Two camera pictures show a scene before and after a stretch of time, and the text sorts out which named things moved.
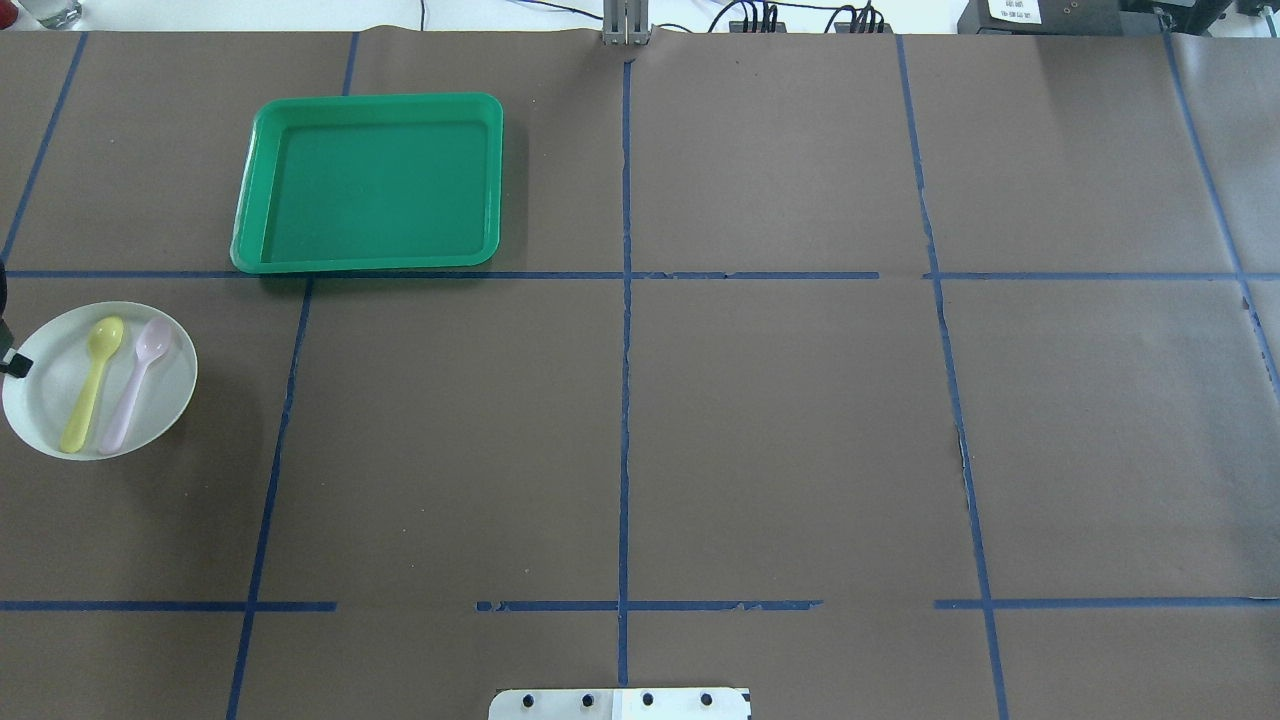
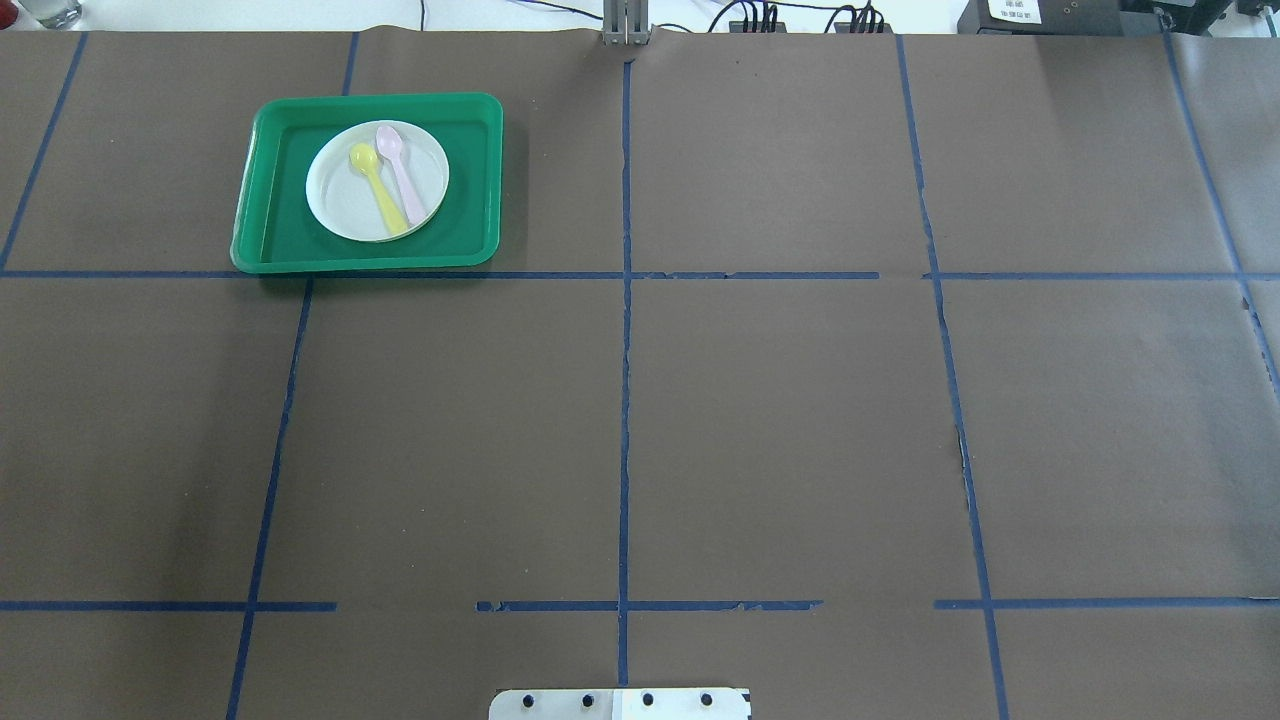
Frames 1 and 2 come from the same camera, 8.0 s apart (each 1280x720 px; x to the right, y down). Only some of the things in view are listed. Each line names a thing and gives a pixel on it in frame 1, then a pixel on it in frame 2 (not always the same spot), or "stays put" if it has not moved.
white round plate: [43, 405] -> [344, 200]
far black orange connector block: [757, 27] stays put
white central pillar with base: [620, 704] stays put
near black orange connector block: [862, 27] stays put
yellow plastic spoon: [105, 338] -> [364, 158]
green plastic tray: [334, 183] stays put
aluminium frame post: [626, 22] stays put
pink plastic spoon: [152, 341] -> [390, 143]
